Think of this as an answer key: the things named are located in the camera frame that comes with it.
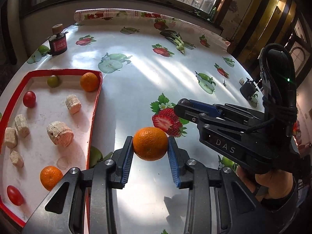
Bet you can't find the red tomato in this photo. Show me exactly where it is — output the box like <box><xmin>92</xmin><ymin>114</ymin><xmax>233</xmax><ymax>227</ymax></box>
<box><xmin>23</xmin><ymin>91</ymin><xmax>36</xmax><ymax>108</ymax></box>
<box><xmin>7</xmin><ymin>185</ymin><xmax>24</xmax><ymax>206</ymax></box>

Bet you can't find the small orange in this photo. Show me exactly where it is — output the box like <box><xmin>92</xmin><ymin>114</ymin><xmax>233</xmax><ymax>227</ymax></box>
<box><xmin>40</xmin><ymin>166</ymin><xmax>63</xmax><ymax>191</ymax></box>

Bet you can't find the orange tangerine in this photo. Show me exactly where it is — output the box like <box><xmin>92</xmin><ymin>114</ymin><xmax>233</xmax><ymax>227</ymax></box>
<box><xmin>80</xmin><ymin>72</ymin><xmax>100</xmax><ymax>92</ymax></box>

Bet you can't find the dark jar with cork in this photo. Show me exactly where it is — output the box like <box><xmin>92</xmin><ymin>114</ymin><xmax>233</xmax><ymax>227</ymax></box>
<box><xmin>48</xmin><ymin>24</ymin><xmax>67</xmax><ymax>56</ymax></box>

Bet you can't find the orange among blocks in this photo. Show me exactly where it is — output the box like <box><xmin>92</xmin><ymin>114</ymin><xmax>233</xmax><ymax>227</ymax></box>
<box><xmin>133</xmin><ymin>127</ymin><xmax>168</xmax><ymax>161</ymax></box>

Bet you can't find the fruit print tablecloth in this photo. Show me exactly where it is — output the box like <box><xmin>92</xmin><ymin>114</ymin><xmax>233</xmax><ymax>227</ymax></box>
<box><xmin>0</xmin><ymin>7</ymin><xmax>300</xmax><ymax>234</ymax></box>

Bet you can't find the dark grey plum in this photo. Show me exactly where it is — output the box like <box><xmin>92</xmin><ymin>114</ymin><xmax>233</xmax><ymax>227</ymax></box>
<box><xmin>179</xmin><ymin>98</ymin><xmax>191</xmax><ymax>106</ymax></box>

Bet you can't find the black cup with straw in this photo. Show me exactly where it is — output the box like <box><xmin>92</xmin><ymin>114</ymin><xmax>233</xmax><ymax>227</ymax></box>
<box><xmin>239</xmin><ymin>78</ymin><xmax>258</xmax><ymax>100</ymax></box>

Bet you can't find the green round fruit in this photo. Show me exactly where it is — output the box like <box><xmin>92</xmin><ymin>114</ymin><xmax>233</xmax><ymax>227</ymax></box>
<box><xmin>47</xmin><ymin>75</ymin><xmax>59</xmax><ymax>88</ymax></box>

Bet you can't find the large beige cork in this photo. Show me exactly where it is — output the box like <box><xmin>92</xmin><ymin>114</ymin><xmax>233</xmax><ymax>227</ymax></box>
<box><xmin>47</xmin><ymin>121</ymin><xmax>74</xmax><ymax>147</ymax></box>

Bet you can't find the red rectangular tray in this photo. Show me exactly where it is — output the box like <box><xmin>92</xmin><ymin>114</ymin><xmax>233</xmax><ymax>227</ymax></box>
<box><xmin>1</xmin><ymin>69</ymin><xmax>100</xmax><ymax>227</ymax></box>

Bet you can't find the person's right hand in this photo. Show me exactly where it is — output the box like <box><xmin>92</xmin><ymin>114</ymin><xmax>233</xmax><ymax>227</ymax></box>
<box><xmin>236</xmin><ymin>165</ymin><xmax>295</xmax><ymax>200</ymax></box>

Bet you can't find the beige block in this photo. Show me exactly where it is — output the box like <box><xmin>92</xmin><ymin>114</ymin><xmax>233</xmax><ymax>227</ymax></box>
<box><xmin>65</xmin><ymin>94</ymin><xmax>82</xmax><ymax>115</ymax></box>
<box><xmin>14</xmin><ymin>114</ymin><xmax>30</xmax><ymax>138</ymax></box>
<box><xmin>4</xmin><ymin>127</ymin><xmax>17</xmax><ymax>149</ymax></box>

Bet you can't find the small beige cork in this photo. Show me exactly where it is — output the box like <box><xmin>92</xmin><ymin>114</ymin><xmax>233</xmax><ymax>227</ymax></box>
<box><xmin>10</xmin><ymin>151</ymin><xmax>24</xmax><ymax>168</ymax></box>

